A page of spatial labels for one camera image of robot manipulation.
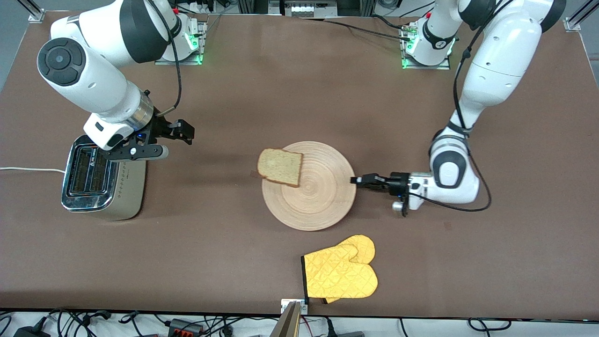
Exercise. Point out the brown bread slice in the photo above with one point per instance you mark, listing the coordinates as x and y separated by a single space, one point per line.
281 166

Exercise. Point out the small metal edge bracket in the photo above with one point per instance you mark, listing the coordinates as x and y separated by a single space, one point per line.
283 306

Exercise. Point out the grey electrical box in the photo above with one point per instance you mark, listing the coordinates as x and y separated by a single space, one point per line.
302 8

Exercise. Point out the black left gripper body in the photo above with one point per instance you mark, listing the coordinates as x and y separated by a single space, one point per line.
398 183

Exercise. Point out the metal table corner bracket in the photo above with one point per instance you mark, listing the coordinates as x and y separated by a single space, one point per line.
36 16
572 23

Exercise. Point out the round wooden plate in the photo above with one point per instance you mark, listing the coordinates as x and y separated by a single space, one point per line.
323 196

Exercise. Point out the yellow quilted oven mitt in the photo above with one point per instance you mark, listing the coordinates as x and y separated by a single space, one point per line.
339 276

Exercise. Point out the black power adapter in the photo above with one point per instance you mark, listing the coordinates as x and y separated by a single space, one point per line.
30 332

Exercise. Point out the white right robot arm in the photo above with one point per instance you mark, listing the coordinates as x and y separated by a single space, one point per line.
89 79

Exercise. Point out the chrome two-slot toaster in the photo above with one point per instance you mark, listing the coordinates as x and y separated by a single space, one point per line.
126 196

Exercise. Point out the black device red connectors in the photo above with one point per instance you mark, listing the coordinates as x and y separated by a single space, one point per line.
185 327

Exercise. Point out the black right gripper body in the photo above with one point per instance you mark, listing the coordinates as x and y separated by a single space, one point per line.
158 128

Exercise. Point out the white power strip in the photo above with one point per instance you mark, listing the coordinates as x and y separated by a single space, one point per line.
201 7

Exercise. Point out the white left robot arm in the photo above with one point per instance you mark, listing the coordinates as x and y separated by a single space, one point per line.
500 61

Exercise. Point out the tan angled beam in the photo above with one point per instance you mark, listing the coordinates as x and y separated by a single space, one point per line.
288 323

